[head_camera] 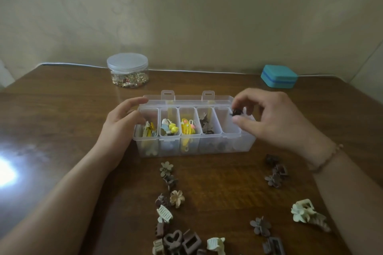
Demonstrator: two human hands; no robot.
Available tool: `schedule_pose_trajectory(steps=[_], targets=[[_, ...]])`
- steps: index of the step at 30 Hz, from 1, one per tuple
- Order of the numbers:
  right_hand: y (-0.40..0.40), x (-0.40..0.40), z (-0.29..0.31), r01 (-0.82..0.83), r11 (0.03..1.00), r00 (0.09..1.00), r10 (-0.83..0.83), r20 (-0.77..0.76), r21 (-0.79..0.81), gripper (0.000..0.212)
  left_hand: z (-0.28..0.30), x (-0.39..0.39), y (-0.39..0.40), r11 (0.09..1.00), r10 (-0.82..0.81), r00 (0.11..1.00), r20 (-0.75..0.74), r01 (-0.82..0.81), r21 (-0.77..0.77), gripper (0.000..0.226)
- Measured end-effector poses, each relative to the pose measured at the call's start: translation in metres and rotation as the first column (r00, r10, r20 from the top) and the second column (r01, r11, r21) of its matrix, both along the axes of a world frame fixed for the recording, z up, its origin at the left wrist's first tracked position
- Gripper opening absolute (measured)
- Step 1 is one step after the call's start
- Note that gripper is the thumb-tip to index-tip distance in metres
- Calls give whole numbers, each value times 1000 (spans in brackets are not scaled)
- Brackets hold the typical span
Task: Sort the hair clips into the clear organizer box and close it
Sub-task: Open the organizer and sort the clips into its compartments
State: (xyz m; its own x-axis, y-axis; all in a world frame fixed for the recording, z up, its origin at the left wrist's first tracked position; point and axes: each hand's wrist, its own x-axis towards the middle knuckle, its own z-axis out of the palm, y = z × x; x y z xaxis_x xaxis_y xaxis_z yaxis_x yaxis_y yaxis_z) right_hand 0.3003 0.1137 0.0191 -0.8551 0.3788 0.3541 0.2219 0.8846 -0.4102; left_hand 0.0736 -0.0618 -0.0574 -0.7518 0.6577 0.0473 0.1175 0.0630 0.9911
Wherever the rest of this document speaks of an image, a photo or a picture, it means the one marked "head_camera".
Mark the clear plastic organizer box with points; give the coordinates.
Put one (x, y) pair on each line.
(209, 141)

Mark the person's right forearm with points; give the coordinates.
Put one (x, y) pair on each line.
(350, 204)

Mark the teal square case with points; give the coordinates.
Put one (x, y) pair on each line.
(279, 76)

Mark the brown flower hair clips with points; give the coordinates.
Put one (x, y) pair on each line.
(206, 124)

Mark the person's left forearm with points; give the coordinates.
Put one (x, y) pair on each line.
(56, 210)

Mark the pale green flower clip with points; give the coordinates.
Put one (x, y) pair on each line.
(300, 214)

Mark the dark brown round clip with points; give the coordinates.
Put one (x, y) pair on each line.
(271, 159)

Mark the gold mixed beads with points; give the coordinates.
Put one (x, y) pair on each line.
(130, 80)

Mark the brown rectangular hair clip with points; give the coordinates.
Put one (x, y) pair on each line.
(191, 241)

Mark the clear round plastic jar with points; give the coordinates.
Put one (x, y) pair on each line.
(129, 77)

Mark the person's left hand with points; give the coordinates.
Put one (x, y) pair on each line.
(116, 132)

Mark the brown square hair clip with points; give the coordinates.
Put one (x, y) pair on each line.
(281, 170)

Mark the cream square claw clip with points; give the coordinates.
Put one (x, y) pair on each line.
(158, 247)

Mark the small brown claw clip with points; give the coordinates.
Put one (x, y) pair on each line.
(160, 229)

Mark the pale green claw clip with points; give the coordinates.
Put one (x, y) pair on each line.
(216, 245)

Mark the person's right thumb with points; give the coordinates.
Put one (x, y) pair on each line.
(248, 126)

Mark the cream and yellow hair clips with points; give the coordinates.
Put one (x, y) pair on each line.
(148, 130)

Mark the grey brown flower clip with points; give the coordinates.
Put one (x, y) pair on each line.
(261, 226)

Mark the brown heart hair clip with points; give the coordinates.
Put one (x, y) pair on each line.
(173, 239)

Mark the small dark brown hair clip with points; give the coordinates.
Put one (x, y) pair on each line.
(237, 112)

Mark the person's right hand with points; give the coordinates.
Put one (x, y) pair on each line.
(281, 123)

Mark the grey rectangular hair clip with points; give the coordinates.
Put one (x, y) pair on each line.
(273, 245)

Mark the cream shell hair clip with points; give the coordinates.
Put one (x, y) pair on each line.
(320, 222)

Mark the translucent round jar lid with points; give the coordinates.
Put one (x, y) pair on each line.
(127, 62)

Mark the cream rectangular hair clip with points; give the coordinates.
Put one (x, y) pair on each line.
(305, 203)

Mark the blue and yellow hair clips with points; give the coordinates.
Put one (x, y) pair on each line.
(169, 127)

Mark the cream flower hair clip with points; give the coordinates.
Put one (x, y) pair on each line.
(177, 198)

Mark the olive flower hair clip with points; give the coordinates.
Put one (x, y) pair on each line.
(166, 168)

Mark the tiny brown hair clip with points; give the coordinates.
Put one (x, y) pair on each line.
(201, 251)

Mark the person's left thumb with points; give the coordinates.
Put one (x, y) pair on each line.
(133, 118)

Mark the dark brown claw clip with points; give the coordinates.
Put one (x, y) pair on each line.
(170, 180)

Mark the dark purple flower clip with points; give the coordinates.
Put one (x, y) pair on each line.
(162, 201)

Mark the yellow and pink snap clips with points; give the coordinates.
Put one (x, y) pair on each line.
(188, 127)

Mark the pale green shell clip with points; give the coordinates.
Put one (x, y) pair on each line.
(164, 214)

